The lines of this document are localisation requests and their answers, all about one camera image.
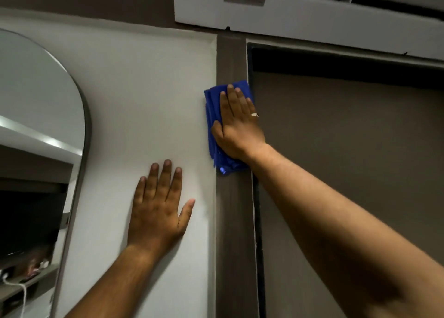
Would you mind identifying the person's left hand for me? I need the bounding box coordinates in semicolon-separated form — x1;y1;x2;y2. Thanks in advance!
127;159;196;256

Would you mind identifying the arched wall mirror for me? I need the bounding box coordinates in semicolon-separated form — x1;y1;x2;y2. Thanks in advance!
0;28;92;318

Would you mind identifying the person's right hand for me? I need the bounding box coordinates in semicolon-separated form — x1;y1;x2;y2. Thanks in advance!
210;84;266;162

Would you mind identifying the blue cleaning cloth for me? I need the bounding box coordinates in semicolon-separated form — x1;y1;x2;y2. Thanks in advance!
203;80;255;176

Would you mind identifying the white air conditioner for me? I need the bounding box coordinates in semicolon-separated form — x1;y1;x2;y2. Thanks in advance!
173;0;444;61

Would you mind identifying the brown door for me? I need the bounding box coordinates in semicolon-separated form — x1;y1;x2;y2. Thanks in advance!
250;72;444;318

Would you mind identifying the person's right forearm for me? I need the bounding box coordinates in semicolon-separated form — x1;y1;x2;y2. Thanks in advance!
243;143;444;318

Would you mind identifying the person's left forearm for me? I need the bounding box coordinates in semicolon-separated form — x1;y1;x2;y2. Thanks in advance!
65;243;163;318

